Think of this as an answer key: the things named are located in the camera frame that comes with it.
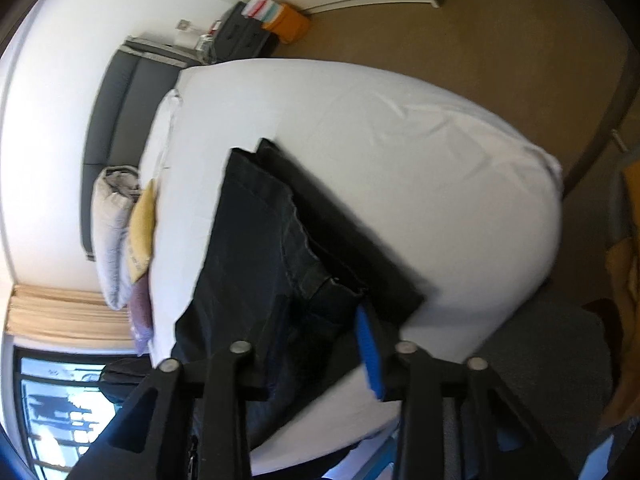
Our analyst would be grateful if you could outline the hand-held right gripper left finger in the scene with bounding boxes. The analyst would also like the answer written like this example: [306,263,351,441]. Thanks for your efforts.
[65,340,273,480]

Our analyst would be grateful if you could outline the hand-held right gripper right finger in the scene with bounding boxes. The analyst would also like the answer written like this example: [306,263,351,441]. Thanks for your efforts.
[355,304,581,480]

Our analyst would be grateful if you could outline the black pants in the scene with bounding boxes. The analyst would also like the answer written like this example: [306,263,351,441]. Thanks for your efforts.
[172,137,426,448]

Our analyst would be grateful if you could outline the purple cushion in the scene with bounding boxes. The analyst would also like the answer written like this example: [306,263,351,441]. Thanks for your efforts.
[129,272,153,356]

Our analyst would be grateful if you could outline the yellow cushion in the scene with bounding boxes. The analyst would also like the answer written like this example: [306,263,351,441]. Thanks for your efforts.
[125,180,158,283]

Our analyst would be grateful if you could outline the window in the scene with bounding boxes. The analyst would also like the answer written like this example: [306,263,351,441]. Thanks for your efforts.
[0,345,136,476]

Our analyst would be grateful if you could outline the folded white duvet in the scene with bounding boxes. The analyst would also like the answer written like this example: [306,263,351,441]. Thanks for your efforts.
[91,165,143,311]

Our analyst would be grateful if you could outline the beige curtain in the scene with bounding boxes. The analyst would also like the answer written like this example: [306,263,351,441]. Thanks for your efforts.
[5,284,138,356]

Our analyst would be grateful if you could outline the bed with white sheet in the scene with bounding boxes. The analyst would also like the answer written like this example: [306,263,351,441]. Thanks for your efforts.
[135,57,566,476]

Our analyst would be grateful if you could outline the person's yellow clothing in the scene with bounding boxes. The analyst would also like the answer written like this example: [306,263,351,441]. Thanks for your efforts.
[602,157,640,428]

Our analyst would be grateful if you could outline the white pillow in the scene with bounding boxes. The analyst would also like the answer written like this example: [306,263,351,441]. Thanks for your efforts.
[137,87,183,181]

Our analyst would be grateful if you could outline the grey upholstered headboard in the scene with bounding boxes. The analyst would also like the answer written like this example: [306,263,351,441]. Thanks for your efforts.
[80,37,201,263]

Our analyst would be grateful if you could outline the orange storage box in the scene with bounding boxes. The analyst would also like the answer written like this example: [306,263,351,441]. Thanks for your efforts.
[261,4,312,45]

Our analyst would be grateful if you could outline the dark grey nightstand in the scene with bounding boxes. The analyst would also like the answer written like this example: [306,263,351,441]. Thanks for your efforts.
[207,1,281,61]

